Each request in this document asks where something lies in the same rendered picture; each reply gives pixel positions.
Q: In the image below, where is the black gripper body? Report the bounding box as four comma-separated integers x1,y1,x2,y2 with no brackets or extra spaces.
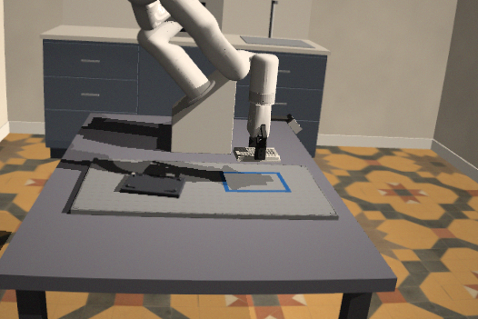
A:
247,100,274,138

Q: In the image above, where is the blue tape outline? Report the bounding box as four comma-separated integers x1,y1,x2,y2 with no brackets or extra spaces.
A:
219,172,291,192

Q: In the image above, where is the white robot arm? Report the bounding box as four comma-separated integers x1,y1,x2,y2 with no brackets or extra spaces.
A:
128,0,278,105

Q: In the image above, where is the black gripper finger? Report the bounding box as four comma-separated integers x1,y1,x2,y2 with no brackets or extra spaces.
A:
248,136,256,147
254,125,267,160

